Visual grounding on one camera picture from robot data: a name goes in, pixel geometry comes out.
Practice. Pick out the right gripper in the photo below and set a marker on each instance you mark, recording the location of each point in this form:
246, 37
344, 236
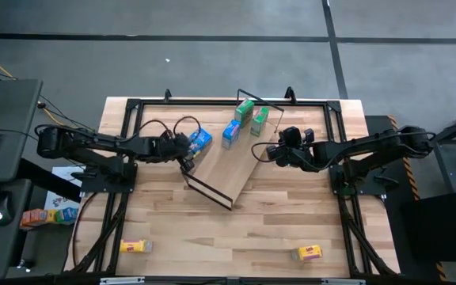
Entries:
297, 154

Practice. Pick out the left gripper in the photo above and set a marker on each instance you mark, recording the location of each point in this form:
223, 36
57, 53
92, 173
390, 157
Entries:
170, 149

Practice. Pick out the yellow cereal box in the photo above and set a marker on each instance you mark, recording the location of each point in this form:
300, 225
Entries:
133, 245
310, 252

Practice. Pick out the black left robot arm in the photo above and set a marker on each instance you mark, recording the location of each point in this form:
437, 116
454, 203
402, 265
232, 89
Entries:
105, 140

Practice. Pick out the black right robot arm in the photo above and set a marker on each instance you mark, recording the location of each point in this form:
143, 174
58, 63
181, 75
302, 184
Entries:
370, 144

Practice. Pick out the green blue cereal box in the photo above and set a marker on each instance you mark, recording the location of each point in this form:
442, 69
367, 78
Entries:
67, 215

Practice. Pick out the orange cereal box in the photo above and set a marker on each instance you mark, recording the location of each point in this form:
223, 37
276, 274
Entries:
34, 217

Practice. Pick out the black mat hazard stripe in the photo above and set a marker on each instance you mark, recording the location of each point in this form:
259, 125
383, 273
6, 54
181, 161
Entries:
376, 134

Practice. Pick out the white printed sheet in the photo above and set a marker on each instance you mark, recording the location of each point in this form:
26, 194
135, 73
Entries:
59, 198

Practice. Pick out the black desk foot bar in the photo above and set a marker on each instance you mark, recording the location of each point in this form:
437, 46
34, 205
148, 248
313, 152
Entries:
46, 180

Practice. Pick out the grey desk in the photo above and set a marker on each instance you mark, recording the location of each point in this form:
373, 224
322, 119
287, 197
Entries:
10, 118

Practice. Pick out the dark metal cart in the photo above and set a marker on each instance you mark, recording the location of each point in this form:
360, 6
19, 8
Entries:
455, 164

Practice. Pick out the black cabinet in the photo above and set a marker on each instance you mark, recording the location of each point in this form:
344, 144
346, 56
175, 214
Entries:
441, 225

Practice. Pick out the black computer mouse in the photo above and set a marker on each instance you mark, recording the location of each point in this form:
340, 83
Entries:
0, 206

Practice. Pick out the wooden shelf black metal frame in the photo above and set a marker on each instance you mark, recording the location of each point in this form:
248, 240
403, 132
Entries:
228, 170

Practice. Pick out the black clamp bracket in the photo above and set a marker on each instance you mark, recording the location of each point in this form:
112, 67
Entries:
290, 95
167, 95

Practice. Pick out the silver bracket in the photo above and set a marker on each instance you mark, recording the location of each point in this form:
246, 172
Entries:
343, 282
121, 281

